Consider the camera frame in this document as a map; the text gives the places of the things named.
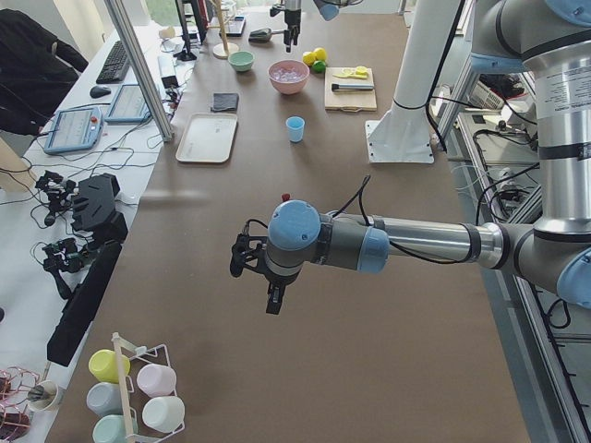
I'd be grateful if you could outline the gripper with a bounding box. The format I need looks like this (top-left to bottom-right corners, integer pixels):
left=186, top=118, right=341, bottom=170
left=283, top=8, right=301, bottom=52
left=264, top=263, right=300, bottom=315

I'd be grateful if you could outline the metal ice scoop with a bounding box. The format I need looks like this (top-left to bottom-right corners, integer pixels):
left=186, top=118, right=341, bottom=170
left=248, top=28, right=283, bottom=43

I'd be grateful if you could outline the pile of clear ice cubes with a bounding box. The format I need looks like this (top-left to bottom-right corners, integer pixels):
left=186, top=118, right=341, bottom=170
left=270, top=65, right=307, bottom=84

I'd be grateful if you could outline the wooden cup tree stand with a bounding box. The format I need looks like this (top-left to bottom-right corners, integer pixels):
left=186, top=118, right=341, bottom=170
left=210, top=0, right=239, bottom=60

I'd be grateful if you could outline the blue plastic cup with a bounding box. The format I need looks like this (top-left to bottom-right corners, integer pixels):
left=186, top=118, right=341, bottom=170
left=285, top=115, right=306, bottom=143

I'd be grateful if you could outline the pink cup in rack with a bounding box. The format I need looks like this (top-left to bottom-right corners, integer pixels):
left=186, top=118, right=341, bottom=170
left=137, top=364, right=177, bottom=398

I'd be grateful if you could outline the white cup in rack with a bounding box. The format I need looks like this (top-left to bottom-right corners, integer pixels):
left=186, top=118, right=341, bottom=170
left=142, top=396, right=186, bottom=433

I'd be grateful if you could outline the yellow cup in rack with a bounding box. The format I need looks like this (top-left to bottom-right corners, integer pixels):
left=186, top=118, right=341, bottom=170
left=88, top=349, right=119, bottom=384

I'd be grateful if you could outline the grey cup in rack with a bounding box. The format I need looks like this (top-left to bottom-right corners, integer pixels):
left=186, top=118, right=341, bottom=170
left=86, top=382, right=123, bottom=417

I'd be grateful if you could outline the mint cup in rack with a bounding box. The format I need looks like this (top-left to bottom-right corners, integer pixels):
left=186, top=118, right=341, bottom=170
left=92, top=414, right=127, bottom=443

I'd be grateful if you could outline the beige cup with tools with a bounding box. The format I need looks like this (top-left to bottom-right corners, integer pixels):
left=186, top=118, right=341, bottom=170
left=27, top=380, right=63, bottom=412

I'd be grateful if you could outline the yellow lemon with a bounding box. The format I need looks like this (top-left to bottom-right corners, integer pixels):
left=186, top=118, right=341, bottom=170
left=302, top=52, right=316, bottom=66
left=313, top=47, right=328, bottom=61

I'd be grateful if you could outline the green lime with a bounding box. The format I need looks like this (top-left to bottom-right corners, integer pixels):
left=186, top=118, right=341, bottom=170
left=310, top=60, right=327, bottom=74

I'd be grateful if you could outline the pink bowl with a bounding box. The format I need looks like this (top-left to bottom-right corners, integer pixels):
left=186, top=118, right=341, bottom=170
left=268, top=60, right=309, bottom=95

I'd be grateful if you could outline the mint green bowl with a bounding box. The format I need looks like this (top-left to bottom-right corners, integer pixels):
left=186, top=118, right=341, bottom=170
left=228, top=51, right=255, bottom=73

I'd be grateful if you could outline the yellow plastic knife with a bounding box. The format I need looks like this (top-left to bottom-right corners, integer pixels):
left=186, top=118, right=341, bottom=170
left=332, top=72, right=368, bottom=79

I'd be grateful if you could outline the wooden cutting board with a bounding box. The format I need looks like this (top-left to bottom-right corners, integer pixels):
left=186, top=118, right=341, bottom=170
left=324, top=66, right=377, bottom=112

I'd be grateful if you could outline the dark grey folded cloth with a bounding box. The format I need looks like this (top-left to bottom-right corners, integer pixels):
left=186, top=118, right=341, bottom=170
left=211, top=92, right=239, bottom=113

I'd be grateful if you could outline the beige plastic tray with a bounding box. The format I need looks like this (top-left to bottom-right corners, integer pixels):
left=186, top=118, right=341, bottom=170
left=175, top=113, right=237, bottom=164

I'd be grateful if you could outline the black keyboard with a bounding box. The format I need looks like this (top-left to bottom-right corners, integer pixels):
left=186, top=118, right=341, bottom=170
left=96, top=41, right=130, bottom=84

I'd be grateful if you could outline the blue teach pendant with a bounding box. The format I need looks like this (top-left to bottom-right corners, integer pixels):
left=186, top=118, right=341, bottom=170
left=104, top=84, right=151, bottom=125
left=43, top=106, right=103, bottom=155

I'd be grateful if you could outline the black computer mouse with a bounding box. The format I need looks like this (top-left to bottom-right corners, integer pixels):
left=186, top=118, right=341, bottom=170
left=89, top=85, right=112, bottom=99

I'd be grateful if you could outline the person in black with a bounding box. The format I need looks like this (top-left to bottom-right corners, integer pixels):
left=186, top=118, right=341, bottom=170
left=1, top=8, right=89, bottom=136

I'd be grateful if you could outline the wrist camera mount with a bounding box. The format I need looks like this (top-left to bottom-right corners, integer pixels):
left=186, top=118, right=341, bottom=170
left=229, top=219, right=268, bottom=278

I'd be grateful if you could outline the aluminium frame post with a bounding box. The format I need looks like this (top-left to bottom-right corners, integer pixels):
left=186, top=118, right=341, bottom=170
left=104, top=0, right=174, bottom=142

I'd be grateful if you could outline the white wire cup rack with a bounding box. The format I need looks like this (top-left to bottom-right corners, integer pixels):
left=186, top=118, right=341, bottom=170
left=112, top=332, right=186, bottom=442

